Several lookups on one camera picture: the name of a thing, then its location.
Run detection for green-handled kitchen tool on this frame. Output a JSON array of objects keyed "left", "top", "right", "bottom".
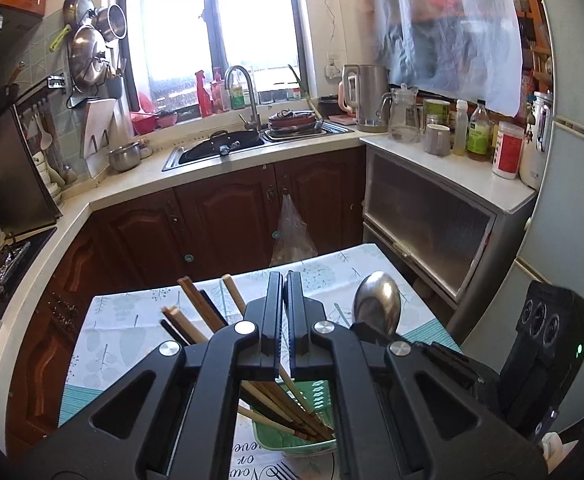
[{"left": 49, "top": 24, "right": 72, "bottom": 52}]

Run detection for large steel soup spoon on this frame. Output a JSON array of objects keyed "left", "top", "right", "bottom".
[{"left": 352, "top": 271, "right": 402, "bottom": 338}]

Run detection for green label soap bottle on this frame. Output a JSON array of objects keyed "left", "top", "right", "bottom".
[{"left": 229, "top": 77, "right": 247, "bottom": 110}]

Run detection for green lid jar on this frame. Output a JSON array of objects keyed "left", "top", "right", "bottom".
[{"left": 423, "top": 99, "right": 452, "bottom": 128}]

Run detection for glass pitcher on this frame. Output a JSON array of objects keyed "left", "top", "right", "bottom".
[{"left": 381, "top": 84, "right": 420, "bottom": 143}]

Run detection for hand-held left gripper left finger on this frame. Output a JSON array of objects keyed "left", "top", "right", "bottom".
[{"left": 17, "top": 270, "right": 285, "bottom": 480}]

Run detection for white cutting board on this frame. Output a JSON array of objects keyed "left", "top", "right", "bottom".
[{"left": 79, "top": 97, "right": 123, "bottom": 178}]

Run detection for hanging steel pots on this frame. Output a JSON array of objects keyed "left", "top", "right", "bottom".
[{"left": 68, "top": 25, "right": 110, "bottom": 88}]

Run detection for pink bottle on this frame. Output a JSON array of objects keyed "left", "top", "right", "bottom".
[{"left": 212, "top": 66, "right": 225, "bottom": 113}]

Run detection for stack of dirty dishes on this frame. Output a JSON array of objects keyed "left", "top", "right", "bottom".
[{"left": 267, "top": 109, "right": 325, "bottom": 136}]

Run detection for printed floral tablecloth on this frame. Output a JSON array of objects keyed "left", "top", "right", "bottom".
[{"left": 59, "top": 242, "right": 465, "bottom": 480}]

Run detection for green plastic utensil holder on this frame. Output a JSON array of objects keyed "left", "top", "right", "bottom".
[{"left": 249, "top": 380, "right": 338, "bottom": 453}]

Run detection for small steel pot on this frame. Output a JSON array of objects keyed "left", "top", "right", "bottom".
[{"left": 108, "top": 141, "right": 142, "bottom": 172}]

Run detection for grey refrigerator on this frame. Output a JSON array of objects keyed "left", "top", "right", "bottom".
[{"left": 459, "top": 0, "right": 584, "bottom": 436}]

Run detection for brown wooden base cabinets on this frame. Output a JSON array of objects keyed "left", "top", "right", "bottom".
[{"left": 4, "top": 147, "right": 368, "bottom": 461}]

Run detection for steel kitchen sink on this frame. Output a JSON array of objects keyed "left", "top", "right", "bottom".
[{"left": 162, "top": 127, "right": 358, "bottom": 173}]

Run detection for hanging utensil cup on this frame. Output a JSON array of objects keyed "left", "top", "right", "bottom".
[{"left": 106, "top": 62, "right": 125, "bottom": 101}]

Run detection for translucent plastic sheet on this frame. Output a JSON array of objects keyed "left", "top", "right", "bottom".
[{"left": 367, "top": 0, "right": 523, "bottom": 116}]

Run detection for hanging plastic bag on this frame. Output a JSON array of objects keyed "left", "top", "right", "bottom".
[{"left": 269, "top": 192, "right": 319, "bottom": 267}]

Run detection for pink plastic basin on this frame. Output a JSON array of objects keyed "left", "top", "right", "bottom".
[{"left": 131, "top": 110, "right": 159, "bottom": 136}]

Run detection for grey mug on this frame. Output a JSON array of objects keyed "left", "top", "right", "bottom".
[{"left": 422, "top": 124, "right": 453, "bottom": 157}]

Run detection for hanging steel saucepan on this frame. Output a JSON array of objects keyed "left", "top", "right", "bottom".
[{"left": 92, "top": 4, "right": 125, "bottom": 43}]

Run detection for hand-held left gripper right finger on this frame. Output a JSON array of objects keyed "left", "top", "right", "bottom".
[{"left": 284, "top": 270, "right": 548, "bottom": 480}]

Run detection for red spray bottle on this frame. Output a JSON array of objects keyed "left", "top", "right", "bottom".
[{"left": 195, "top": 70, "right": 215, "bottom": 118}]

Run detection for white cap yellow bottle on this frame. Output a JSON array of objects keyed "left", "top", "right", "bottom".
[{"left": 453, "top": 100, "right": 469, "bottom": 156}]

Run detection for group of assorted chopsticks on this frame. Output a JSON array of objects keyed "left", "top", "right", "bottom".
[{"left": 161, "top": 274, "right": 335, "bottom": 445}]

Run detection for white kitchen countertop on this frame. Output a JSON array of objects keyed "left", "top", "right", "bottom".
[{"left": 0, "top": 125, "right": 368, "bottom": 411}]

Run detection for hanging steel pan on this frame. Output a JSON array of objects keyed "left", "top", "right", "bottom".
[{"left": 63, "top": 0, "right": 97, "bottom": 28}]

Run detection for black stove splash guard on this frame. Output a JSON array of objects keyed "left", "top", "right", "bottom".
[{"left": 0, "top": 102, "right": 64, "bottom": 236}]

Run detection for steel electric kettle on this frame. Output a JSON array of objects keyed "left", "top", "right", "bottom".
[{"left": 341, "top": 64, "right": 390, "bottom": 133}]

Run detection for stack of white bowls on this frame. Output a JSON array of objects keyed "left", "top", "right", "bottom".
[{"left": 32, "top": 152, "right": 65, "bottom": 201}]

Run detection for green label oil bottle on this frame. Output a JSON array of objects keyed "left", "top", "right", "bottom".
[{"left": 467, "top": 101, "right": 493, "bottom": 162}]

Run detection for white hanging spatula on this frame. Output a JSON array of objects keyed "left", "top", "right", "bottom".
[{"left": 36, "top": 110, "right": 54, "bottom": 151}]

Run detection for curved steel faucet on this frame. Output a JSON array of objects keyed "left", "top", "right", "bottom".
[{"left": 224, "top": 65, "right": 263, "bottom": 133}]

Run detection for black wok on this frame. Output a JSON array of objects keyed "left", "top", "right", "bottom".
[{"left": 179, "top": 130, "right": 265, "bottom": 163}]

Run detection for gas stove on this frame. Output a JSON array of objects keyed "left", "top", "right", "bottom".
[{"left": 0, "top": 240, "right": 58, "bottom": 311}]

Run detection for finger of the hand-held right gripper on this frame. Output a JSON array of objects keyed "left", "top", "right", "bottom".
[{"left": 409, "top": 341, "right": 488, "bottom": 396}]

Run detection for red label white canister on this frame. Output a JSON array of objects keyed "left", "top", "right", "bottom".
[{"left": 492, "top": 121, "right": 524, "bottom": 180}]

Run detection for white clasp canister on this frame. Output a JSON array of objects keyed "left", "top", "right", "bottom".
[{"left": 519, "top": 91, "right": 553, "bottom": 190}]

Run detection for kitchen window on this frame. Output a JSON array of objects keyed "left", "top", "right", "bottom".
[{"left": 122, "top": 0, "right": 318, "bottom": 121}]

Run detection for wall utensil rail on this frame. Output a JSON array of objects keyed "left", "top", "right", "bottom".
[{"left": 14, "top": 74, "right": 68, "bottom": 106}]

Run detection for frosted glass side cabinet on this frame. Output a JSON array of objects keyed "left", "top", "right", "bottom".
[{"left": 362, "top": 132, "right": 538, "bottom": 311}]

